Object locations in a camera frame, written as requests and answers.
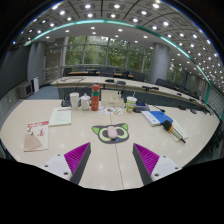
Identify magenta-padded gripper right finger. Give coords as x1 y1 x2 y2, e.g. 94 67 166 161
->
132 143 182 186

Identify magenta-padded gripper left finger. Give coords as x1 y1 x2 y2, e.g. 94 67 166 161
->
42 142 92 185

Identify cat-shaped grey mouse pad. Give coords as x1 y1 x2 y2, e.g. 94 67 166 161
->
91 122 130 145

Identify black microphone with yellow band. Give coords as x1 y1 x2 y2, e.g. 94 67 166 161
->
162 120 187 144

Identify blue and white book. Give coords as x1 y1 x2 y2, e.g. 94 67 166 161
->
140 110 174 127

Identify white paper document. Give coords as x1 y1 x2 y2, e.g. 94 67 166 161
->
48 106 73 127

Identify booklet with red fan print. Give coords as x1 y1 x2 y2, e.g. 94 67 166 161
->
23 120 50 153

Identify dark pouch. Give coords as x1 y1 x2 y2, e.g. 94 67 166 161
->
133 103 151 113

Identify stack of white paper cups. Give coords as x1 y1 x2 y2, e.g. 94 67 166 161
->
69 92 80 111

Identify green and white paper cup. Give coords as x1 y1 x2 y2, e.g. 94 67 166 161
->
125 96 138 113

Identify colourful sticker sheet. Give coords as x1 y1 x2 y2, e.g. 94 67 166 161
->
98 105 124 117

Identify red bottle with green band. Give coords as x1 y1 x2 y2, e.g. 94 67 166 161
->
90 83 101 112

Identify beige box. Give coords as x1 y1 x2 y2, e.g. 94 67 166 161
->
100 89 125 108

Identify white standing appliance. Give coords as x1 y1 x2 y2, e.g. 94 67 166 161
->
31 77 40 94

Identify dark office chairs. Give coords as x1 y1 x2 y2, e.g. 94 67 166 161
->
63 66 208 111

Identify grey microwave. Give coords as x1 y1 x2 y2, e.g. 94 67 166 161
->
16 81 34 99

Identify ceiling lights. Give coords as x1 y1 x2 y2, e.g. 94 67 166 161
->
11 2 223 88

